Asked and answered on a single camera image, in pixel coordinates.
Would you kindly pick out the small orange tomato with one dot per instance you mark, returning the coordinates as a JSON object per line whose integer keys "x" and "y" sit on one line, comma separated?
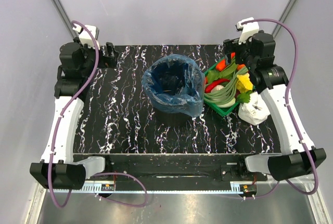
{"x": 240, "y": 66}

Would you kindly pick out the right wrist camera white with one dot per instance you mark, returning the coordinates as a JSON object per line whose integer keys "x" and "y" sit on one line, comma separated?
{"x": 247, "y": 29}

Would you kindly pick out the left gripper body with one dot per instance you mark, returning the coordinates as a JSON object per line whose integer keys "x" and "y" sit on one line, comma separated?
{"x": 105, "y": 61}

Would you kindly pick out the white crumpled paper ball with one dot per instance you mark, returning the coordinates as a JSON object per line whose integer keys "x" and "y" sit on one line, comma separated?
{"x": 255, "y": 111}

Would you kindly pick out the red chili pepper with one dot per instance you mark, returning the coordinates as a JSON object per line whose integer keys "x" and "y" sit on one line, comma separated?
{"x": 212, "y": 85}

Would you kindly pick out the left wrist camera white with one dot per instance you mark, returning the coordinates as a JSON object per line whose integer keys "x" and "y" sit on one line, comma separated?
{"x": 85, "y": 38}

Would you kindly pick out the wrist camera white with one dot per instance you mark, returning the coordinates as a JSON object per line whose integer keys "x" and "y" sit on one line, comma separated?
{"x": 85, "y": 38}
{"x": 247, "y": 29}

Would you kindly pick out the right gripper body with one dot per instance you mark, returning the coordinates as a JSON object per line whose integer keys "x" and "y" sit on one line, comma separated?
{"x": 241, "y": 51}

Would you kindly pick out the black trash bin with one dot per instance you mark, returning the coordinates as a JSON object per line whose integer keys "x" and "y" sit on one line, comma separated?
{"x": 171, "y": 119}

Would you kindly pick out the green leafy vegetable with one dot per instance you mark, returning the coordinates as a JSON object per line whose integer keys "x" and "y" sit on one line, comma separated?
{"x": 243, "y": 97}

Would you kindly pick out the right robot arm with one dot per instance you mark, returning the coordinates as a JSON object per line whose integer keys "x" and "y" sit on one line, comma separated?
{"x": 299, "y": 156}

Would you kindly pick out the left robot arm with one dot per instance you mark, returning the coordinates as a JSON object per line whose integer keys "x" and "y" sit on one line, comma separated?
{"x": 57, "y": 167}

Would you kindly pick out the detached blue trash bag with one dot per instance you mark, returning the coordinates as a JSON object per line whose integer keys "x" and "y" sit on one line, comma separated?
{"x": 175, "y": 84}

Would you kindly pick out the yellow white cabbage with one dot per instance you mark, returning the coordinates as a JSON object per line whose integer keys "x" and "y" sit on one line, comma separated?
{"x": 244, "y": 84}

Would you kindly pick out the green long beans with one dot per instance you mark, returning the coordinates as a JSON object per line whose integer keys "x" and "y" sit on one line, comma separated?
{"x": 223, "y": 95}

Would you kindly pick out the orange carrot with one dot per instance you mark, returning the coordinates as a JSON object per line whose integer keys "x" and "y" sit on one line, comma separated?
{"x": 221, "y": 65}

